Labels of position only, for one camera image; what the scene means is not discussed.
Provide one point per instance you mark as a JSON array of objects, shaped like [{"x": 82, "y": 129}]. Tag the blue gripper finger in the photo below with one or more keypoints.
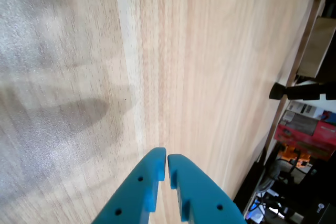
[
  {"x": 202, "y": 197},
  {"x": 131, "y": 197}
]

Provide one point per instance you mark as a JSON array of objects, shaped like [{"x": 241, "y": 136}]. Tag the red plastic crate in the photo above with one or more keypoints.
[{"x": 309, "y": 134}]

